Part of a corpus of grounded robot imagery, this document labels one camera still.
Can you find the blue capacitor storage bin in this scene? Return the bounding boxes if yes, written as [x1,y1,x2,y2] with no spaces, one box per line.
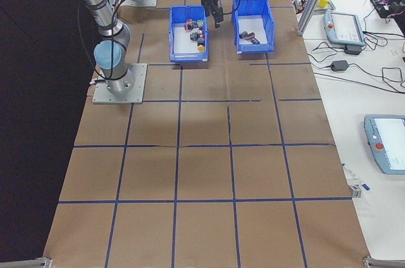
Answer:
[232,0,275,56]

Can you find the blue push-button storage bin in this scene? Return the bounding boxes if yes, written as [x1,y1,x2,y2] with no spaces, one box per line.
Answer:
[168,4,210,63]

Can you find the small grey box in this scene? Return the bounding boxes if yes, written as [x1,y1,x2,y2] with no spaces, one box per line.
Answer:
[347,184,363,200]

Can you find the white liner of capacitor bin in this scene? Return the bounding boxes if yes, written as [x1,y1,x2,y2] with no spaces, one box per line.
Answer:
[237,16,269,46]

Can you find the white liner of push-button bin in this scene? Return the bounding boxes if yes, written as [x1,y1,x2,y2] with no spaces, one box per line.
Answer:
[173,25,203,55]

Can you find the light blue teach pendant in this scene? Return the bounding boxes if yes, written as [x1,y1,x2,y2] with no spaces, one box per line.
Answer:
[323,10,367,49]
[363,115,405,175]

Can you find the white pen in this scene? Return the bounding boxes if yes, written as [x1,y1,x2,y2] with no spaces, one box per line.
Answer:
[341,162,362,184]

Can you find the aluminium profile bar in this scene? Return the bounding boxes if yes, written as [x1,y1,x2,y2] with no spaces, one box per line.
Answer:
[362,255,405,268]
[0,257,53,268]

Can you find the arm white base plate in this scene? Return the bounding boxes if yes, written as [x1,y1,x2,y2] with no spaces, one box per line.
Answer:
[125,0,158,8]
[91,63,149,105]

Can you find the long black desk cable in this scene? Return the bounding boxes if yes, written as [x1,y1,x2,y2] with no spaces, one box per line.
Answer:
[311,71,405,94]

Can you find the circuit board with coloured wires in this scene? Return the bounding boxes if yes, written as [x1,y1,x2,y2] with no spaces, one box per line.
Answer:
[369,0,400,19]

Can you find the black frame cover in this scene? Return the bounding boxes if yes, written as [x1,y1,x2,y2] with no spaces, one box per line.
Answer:
[0,0,105,262]

